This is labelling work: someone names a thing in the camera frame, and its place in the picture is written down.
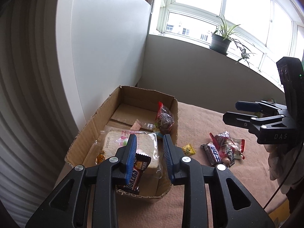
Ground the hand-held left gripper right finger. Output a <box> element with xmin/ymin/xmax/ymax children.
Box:
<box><xmin>162</xmin><ymin>134</ymin><xmax>272</xmax><ymax>228</ymax></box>

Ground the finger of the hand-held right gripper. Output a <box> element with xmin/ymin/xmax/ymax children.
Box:
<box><xmin>223</xmin><ymin>112</ymin><xmax>296</xmax><ymax>133</ymax></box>
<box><xmin>236</xmin><ymin>101</ymin><xmax>287</xmax><ymax>116</ymax></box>

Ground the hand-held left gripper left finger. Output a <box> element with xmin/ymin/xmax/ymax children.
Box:
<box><xmin>25</xmin><ymin>134</ymin><xmax>138</xmax><ymax>228</ymax></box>

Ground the brown chocolate bar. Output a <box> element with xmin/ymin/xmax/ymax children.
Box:
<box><xmin>122</xmin><ymin>153</ymin><xmax>152</xmax><ymax>194</ymax></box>

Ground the sandwich bread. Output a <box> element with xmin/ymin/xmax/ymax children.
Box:
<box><xmin>96</xmin><ymin>126</ymin><xmax>164</xmax><ymax>180</ymax></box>

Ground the pink candy packet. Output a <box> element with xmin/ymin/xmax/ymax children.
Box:
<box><xmin>130</xmin><ymin>120</ymin><xmax>155</xmax><ymax>131</ymax></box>

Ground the cardboard box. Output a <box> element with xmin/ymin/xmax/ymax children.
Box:
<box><xmin>65</xmin><ymin>85</ymin><xmax>178</xmax><ymax>199</ymax></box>

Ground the small yellow candy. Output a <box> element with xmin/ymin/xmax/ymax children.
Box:
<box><xmin>182</xmin><ymin>144</ymin><xmax>196</xmax><ymax>155</ymax></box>

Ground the clear red-ended snack packet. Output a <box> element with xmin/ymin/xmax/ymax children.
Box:
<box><xmin>228</xmin><ymin>138</ymin><xmax>245</xmax><ymax>159</ymax></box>

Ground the small black candy packet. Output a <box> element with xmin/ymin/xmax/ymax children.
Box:
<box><xmin>224</xmin><ymin>147</ymin><xmax>235</xmax><ymax>167</ymax></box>

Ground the blue label chocolate bar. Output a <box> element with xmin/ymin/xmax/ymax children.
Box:
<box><xmin>201</xmin><ymin>142</ymin><xmax>224</xmax><ymax>167</ymax></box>

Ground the pink tablecloth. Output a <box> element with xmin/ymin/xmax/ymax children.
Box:
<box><xmin>53</xmin><ymin>101</ymin><xmax>292</xmax><ymax>228</ymax></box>

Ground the potted spider plant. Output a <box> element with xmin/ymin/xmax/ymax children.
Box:
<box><xmin>209</xmin><ymin>14</ymin><xmax>256</xmax><ymax>68</ymax></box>

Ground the yellow cloth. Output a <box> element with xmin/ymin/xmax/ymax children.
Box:
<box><xmin>268</xmin><ymin>210</ymin><xmax>282</xmax><ymax>228</ymax></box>

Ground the white cabinet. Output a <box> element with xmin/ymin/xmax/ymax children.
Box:
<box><xmin>55</xmin><ymin>0</ymin><xmax>152</xmax><ymax>133</ymax></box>

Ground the black cable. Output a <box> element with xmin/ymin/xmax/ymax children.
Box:
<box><xmin>262</xmin><ymin>147</ymin><xmax>300</xmax><ymax>209</ymax></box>

